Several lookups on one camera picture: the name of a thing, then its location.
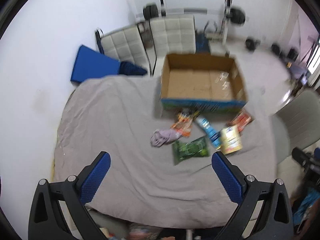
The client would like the dumbbell on floor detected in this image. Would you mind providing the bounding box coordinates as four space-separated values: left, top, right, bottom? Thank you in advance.
245 37 282 56

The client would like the open cardboard box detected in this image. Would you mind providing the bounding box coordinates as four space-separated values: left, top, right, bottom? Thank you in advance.
160 53 248 113

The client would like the left white quilted chair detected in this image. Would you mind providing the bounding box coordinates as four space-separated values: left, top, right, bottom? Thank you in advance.
95 25 152 75

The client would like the light blue snack packet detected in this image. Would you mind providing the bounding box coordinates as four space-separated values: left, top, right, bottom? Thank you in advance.
194 115 221 150

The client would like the yellow tissue pack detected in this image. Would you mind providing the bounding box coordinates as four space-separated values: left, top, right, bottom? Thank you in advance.
220 125 242 155

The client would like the dark navy garment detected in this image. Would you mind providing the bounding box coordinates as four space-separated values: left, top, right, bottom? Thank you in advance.
118 61 148 76

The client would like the red orange snack bag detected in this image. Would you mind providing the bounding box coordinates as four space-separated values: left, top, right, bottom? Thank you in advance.
227 108 254 133

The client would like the blue foam mat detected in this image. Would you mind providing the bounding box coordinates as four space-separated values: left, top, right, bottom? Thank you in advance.
71 45 120 83

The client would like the grey bed sheet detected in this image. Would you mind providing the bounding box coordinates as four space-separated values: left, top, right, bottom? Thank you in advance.
51 76 278 230

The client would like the green wet wipes pack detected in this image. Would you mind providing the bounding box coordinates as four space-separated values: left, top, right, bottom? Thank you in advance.
172 137 210 165

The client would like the white quilted chair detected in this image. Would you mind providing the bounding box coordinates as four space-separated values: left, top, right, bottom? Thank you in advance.
149 15 196 76
95 25 152 75

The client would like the barbell on bench rack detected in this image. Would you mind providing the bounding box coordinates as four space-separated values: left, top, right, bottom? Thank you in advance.
135 3 247 26

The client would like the white weight bench rack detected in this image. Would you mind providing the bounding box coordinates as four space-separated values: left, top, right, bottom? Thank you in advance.
203 0 233 46

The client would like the orange panda snack bag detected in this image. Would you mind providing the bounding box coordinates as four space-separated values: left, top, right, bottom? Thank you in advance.
171 108 200 137

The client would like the grey cushioned chair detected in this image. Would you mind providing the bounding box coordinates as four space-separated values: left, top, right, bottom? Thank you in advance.
270 89 319 164

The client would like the lilac fleece cloth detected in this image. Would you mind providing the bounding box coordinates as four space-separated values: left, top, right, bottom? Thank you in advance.
150 129 181 147

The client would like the right white quilted chair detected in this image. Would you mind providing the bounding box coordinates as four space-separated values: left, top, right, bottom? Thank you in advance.
149 15 196 76

